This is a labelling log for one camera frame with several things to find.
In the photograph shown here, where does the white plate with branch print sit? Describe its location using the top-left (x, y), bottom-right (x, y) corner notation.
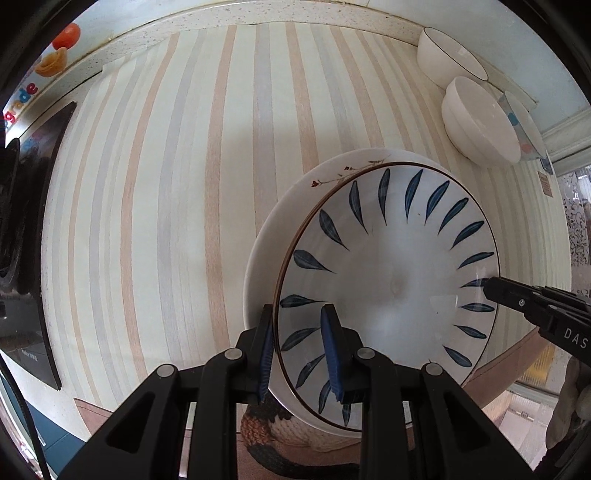
top-left (243, 148), bottom-right (462, 416)

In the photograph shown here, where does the black induction cooker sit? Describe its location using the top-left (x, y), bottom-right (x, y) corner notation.
top-left (0, 100), bottom-right (78, 391)

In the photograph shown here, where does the plain white bowl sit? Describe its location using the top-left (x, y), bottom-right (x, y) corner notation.
top-left (441, 76), bottom-right (523, 167)

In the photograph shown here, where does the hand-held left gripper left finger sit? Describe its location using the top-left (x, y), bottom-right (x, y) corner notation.
top-left (60, 304), bottom-right (274, 480)

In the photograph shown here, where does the fruit wall sticker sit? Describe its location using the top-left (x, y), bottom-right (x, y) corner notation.
top-left (2, 22), bottom-right (82, 125)

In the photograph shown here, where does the blue leaf pattern plate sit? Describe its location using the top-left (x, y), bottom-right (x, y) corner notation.
top-left (274, 162), bottom-right (502, 433)

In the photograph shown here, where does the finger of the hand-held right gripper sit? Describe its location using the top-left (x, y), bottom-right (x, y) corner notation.
top-left (482, 275), bottom-right (591, 329)

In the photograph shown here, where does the white bowl with dark rim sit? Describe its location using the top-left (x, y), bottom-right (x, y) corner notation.
top-left (417, 27), bottom-right (489, 89)

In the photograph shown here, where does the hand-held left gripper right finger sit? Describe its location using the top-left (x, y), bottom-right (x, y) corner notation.
top-left (320, 304), bottom-right (537, 480)

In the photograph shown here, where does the striped table cloth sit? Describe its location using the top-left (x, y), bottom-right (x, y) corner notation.
top-left (41, 21), bottom-right (573, 444)

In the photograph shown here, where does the person's right hand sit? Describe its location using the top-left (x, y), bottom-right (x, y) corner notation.
top-left (545, 357), bottom-right (581, 451)

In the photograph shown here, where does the clear cup with coloured dots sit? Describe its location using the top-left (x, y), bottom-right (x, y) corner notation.
top-left (499, 90), bottom-right (553, 162)

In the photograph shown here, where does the patterned curtain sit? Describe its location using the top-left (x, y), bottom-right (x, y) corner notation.
top-left (558, 168), bottom-right (591, 292)

